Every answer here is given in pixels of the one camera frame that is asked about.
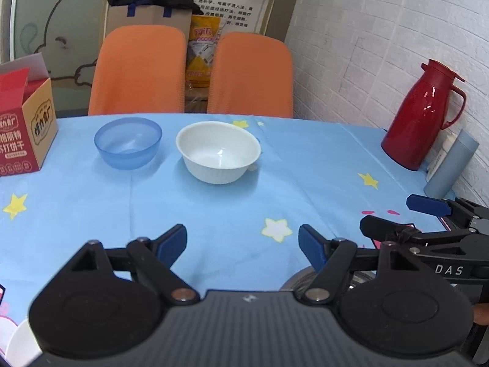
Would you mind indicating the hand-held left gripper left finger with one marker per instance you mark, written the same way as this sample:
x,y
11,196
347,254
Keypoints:
x,y
172,242

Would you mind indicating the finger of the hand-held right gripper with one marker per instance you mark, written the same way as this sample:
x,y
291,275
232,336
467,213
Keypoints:
x,y
426,204
386,229

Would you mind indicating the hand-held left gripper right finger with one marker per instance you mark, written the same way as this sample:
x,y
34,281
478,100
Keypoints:
x,y
311,246

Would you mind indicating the white bowl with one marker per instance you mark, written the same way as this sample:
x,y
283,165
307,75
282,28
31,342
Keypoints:
x,y
217,160

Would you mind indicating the blue plastic bowl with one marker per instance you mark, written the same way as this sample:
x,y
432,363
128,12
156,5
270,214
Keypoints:
x,y
128,149

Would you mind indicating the grey-blue bottle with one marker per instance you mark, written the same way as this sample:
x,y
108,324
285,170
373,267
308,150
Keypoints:
x,y
450,168

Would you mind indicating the cream bottle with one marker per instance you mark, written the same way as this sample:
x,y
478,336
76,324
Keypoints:
x,y
439,160

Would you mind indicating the blue cartoon tablecloth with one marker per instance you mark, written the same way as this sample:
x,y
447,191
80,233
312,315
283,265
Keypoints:
x,y
229,206

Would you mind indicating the red thermos jug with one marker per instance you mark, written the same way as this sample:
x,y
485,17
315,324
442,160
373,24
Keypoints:
x,y
416,122

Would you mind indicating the orange chair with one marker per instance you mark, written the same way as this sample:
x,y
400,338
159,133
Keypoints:
x,y
248,76
137,72

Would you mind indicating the yellow packet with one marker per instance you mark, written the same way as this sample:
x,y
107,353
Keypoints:
x,y
200,65

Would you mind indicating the red cracker box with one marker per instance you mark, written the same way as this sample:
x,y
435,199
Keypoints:
x,y
23,141

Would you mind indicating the brown paper bag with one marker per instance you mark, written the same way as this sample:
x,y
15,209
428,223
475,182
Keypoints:
x,y
149,17

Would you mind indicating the frosted glass door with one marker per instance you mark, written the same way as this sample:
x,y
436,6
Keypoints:
x,y
57,7

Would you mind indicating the framed wall poster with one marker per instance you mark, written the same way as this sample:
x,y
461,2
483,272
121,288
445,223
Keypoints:
x,y
237,0

